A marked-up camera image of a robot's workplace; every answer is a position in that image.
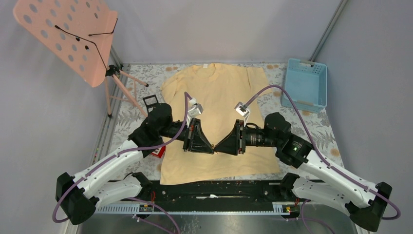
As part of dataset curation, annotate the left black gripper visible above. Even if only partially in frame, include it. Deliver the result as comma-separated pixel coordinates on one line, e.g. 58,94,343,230
160,117,214,154

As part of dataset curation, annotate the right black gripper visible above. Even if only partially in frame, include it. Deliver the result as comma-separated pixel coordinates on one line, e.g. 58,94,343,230
214,119,281,156

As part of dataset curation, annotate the yellow shirt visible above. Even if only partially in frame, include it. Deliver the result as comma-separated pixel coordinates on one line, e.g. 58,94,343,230
160,63,280,185

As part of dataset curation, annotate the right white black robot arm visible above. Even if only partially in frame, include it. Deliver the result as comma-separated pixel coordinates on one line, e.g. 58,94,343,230
214,113,392,232

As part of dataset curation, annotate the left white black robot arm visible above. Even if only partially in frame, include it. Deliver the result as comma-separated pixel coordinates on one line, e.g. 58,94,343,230
52,99,203,225

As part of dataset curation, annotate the black open brooch case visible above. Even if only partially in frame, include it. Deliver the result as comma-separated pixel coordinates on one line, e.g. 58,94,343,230
142,95,159,113

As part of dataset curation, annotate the red box with white squares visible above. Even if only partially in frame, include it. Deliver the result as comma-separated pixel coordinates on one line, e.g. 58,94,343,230
151,146,166,158

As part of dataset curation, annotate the floral patterned table mat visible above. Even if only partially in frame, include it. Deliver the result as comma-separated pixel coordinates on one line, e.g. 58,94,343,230
112,63,342,182

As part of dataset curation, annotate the light blue plastic basket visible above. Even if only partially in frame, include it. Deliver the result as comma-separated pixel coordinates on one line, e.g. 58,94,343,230
283,58,328,113

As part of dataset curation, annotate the pink perforated music stand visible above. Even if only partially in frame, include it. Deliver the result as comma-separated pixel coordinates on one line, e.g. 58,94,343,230
13,0,148,116

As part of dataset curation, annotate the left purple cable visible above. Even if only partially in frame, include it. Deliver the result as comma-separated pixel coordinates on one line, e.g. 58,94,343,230
52,92,194,223

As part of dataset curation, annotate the purple cable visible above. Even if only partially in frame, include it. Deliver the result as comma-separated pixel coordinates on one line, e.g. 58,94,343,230
244,85,401,221
52,92,194,223

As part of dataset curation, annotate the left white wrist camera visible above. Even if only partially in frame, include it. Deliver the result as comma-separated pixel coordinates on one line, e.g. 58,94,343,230
187,98,204,118

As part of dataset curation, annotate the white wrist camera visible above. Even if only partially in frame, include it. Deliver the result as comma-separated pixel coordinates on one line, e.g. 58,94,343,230
187,98,204,118
234,102,250,126

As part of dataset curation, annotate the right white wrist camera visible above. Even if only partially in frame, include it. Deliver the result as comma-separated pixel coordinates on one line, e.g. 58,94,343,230
234,102,250,126

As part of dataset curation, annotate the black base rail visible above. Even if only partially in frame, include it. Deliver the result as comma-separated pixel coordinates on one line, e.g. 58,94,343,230
120,179,291,207

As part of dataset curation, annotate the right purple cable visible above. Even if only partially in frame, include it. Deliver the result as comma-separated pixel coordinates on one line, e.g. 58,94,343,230
244,85,401,221

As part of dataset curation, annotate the grey slotted cable duct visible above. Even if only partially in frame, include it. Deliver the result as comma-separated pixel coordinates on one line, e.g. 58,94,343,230
95,202,291,215

